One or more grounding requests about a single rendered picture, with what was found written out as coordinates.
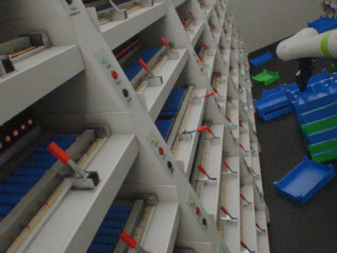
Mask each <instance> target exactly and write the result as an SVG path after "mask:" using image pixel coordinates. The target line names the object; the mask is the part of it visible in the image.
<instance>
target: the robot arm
mask: <svg viewBox="0 0 337 253"><path fill-rule="evenodd" d="M276 54H277V56H278V58H279V59H281V60H283V61H290V60H293V59H297V62H298V67H299V72H298V73H297V74H295V76H296V83H297V84H298V85H299V88H300V89H299V90H300V91H301V92H303V90H306V87H307V83H308V82H309V81H308V80H310V78H311V75H312V71H313V68H314V65H313V64H312V62H315V60H314V58H315V57H326V58H337V29H335V30H331V31H329V32H325V33H323V34H320V35H319V34H318V32H317V31H316V30H315V29H313V28H305V29H303V30H301V31H300V32H298V33H297V34H295V35H293V36H292V37H290V38H288V39H286V40H284V41H282V42H281V43H280V44H279V45H278V46H277V48H276Z"/></svg>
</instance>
